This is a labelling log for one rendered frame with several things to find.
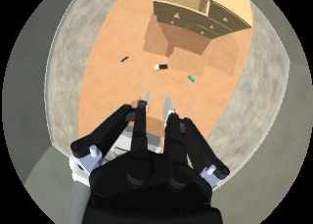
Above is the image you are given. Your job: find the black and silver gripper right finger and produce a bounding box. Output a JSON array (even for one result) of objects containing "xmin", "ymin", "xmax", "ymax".
[{"xmin": 162, "ymin": 96, "xmax": 230, "ymax": 189}]

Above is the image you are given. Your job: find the brown wooden drawer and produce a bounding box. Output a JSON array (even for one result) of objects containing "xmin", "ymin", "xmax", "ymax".
[
  {"xmin": 153, "ymin": 0, "xmax": 210, "ymax": 26},
  {"xmin": 199, "ymin": 18, "xmax": 232, "ymax": 35},
  {"xmin": 187, "ymin": 25, "xmax": 219, "ymax": 39},
  {"xmin": 158, "ymin": 16, "xmax": 188, "ymax": 28},
  {"xmin": 208, "ymin": 2, "xmax": 249, "ymax": 31}
]

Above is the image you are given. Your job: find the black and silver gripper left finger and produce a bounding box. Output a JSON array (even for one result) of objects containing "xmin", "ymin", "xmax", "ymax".
[{"xmin": 70, "ymin": 92, "xmax": 151, "ymax": 185}]

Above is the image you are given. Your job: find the tall wooden chest of drawers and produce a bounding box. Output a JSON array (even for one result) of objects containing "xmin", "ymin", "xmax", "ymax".
[{"xmin": 209, "ymin": 0, "xmax": 252, "ymax": 40}]

